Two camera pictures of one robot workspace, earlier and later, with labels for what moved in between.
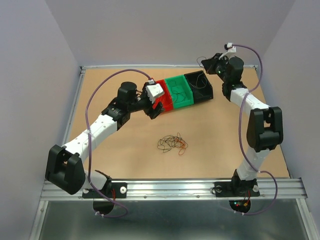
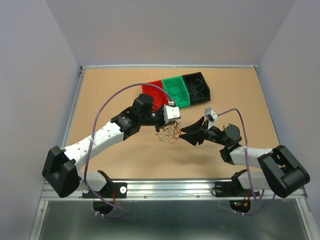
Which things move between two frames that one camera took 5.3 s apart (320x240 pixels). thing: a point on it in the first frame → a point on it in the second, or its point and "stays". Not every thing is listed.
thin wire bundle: [165, 143] → [171, 132]
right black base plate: [237, 188] stays
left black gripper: [150, 111] → [162, 123]
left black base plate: [112, 190] stays
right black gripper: [209, 64] → [194, 130]
